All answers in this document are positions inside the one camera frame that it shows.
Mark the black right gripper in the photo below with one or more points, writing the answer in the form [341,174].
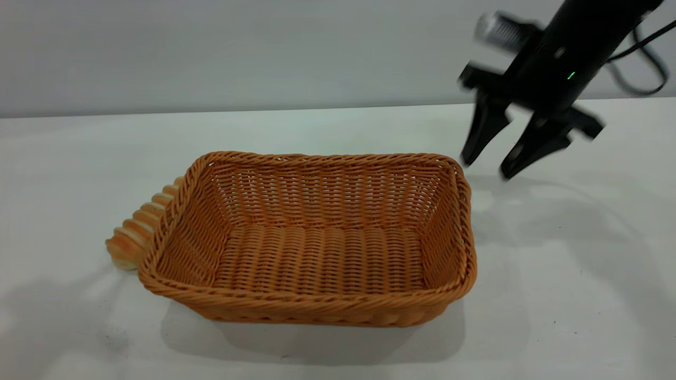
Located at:
[549,79]

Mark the orange wicker basket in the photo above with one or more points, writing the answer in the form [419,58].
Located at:
[317,258]

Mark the striped spiral bread roll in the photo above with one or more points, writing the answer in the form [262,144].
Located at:
[132,237]

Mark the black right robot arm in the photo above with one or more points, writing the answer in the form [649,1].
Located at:
[602,18]

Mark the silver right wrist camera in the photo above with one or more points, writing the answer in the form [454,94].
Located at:
[501,31]

